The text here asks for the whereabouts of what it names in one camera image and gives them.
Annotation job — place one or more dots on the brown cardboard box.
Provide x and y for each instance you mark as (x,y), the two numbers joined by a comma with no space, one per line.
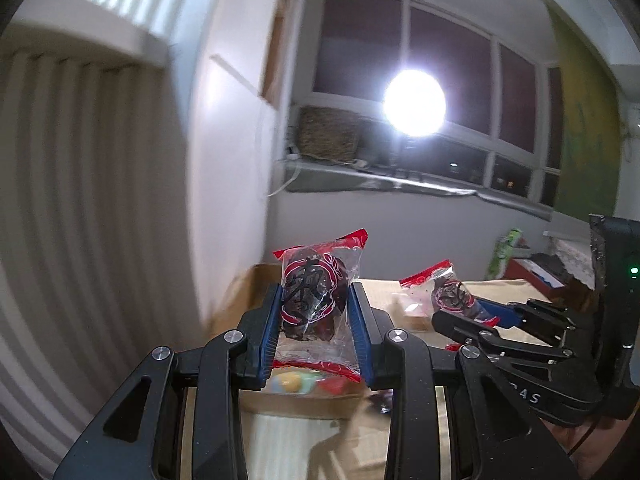
(300,405)

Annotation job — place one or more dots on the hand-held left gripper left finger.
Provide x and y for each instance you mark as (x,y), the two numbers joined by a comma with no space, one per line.
(270,330)

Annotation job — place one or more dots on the dark cloth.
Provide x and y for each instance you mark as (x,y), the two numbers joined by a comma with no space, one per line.
(547,262)

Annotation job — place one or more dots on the yellow striped table cloth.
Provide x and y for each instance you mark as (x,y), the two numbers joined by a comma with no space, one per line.
(310,447)

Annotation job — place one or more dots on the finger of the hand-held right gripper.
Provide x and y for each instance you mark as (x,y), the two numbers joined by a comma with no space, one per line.
(465,330)
(500,312)

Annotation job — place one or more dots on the white wardrobe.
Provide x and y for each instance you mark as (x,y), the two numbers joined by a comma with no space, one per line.
(235,160)

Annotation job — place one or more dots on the person's right hand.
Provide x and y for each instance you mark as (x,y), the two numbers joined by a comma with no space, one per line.
(605,452)

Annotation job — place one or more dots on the white power strip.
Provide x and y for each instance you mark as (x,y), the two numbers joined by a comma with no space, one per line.
(292,150)

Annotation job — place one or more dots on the red storage box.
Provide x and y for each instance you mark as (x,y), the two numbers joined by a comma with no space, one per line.
(520,271)

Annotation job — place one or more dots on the brown patterned cushion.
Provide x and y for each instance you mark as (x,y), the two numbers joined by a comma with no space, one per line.
(327,132)

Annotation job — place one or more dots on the white power adapter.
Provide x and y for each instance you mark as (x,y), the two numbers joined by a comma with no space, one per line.
(357,163)

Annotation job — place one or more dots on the large white framed window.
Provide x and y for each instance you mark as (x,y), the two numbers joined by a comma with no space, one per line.
(360,35)

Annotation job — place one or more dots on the colourful jelly snack packet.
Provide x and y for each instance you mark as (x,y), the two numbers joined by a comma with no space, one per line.
(295,382)

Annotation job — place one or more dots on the green yellow wall poster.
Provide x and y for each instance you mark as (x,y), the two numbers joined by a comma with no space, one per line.
(585,135)

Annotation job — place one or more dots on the lace covered side table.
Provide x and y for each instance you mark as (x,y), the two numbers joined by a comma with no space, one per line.
(570,255)

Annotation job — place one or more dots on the red date snack packet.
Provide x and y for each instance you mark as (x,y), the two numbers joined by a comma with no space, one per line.
(312,300)
(452,295)

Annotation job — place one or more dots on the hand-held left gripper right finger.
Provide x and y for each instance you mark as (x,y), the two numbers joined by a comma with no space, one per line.
(360,335)

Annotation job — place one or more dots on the green paper bag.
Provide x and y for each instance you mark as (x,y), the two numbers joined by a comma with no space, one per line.
(500,255)

